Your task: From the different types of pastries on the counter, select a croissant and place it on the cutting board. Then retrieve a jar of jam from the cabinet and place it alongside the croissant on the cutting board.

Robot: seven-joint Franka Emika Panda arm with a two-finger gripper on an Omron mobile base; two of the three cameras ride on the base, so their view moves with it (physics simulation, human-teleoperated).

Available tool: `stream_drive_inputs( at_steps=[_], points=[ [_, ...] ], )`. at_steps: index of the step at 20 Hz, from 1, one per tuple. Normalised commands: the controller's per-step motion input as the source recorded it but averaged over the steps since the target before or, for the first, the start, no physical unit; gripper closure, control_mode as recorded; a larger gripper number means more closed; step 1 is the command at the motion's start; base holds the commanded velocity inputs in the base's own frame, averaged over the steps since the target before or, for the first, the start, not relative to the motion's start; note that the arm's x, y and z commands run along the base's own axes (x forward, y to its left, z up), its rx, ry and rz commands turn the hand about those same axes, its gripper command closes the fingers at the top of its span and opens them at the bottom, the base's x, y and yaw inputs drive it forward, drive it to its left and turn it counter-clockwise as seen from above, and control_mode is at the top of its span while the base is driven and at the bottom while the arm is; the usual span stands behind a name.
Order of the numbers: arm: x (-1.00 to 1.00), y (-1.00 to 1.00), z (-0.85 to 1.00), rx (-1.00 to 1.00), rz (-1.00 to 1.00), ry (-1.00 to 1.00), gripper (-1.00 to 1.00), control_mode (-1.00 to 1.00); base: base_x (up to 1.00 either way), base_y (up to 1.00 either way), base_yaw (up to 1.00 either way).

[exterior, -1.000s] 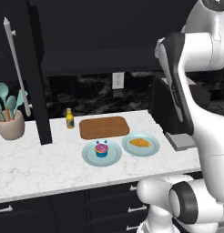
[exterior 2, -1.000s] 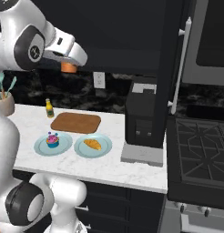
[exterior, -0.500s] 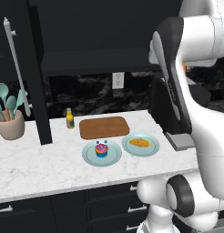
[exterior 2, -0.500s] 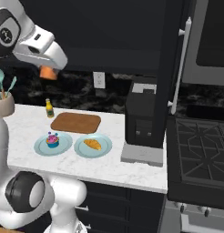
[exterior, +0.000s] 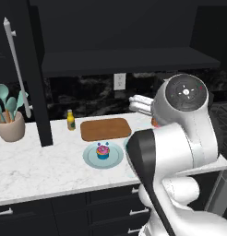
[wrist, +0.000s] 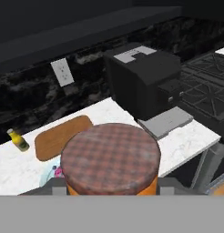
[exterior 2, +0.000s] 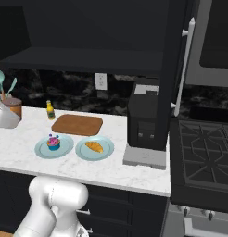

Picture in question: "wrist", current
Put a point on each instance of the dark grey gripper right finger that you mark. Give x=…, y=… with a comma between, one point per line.
x=170, y=187

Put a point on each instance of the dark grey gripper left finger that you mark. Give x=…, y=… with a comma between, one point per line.
x=54, y=187

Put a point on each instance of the orange jam jar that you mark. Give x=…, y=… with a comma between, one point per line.
x=110, y=157

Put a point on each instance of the brown wooden cutting board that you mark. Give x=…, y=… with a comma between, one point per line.
x=57, y=139

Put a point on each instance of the pale blue plate, pink pastry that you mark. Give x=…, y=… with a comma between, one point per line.
x=51, y=174

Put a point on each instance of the yellow bottle, white cap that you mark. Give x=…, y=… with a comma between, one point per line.
x=19, y=140

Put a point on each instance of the black gas hob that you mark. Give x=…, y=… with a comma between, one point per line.
x=205, y=91

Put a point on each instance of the black coffee machine, grey tray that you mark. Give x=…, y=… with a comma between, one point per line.
x=144, y=85

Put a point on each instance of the white wall socket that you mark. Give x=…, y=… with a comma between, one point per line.
x=62, y=72

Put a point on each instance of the dark wall cabinets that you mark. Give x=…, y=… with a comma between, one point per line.
x=71, y=27

